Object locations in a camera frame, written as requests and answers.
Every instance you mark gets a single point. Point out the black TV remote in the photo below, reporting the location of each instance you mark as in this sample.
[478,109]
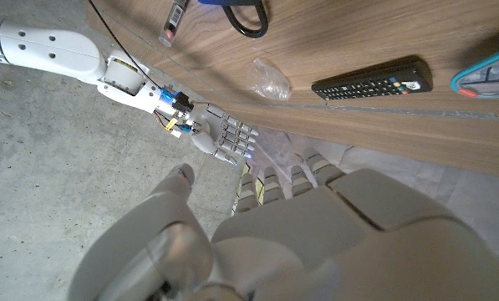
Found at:
[370,81]

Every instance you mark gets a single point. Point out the grey tape outline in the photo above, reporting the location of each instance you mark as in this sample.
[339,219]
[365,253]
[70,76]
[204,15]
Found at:
[399,110]

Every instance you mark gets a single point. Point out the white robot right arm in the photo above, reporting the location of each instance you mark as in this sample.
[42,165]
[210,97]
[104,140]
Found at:
[48,50]

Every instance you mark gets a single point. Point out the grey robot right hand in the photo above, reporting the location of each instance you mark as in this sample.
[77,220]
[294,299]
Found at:
[215,129]

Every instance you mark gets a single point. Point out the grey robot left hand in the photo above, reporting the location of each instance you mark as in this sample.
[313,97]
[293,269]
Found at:
[316,251]

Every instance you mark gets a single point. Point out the clear drinking glass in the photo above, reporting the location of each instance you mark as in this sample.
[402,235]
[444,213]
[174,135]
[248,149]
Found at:
[268,79]

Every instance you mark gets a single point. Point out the grey combination lock box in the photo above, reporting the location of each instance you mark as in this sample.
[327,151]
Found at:
[245,33]

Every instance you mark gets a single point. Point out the teal toy flip phone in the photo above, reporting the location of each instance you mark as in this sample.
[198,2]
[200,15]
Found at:
[487,77]

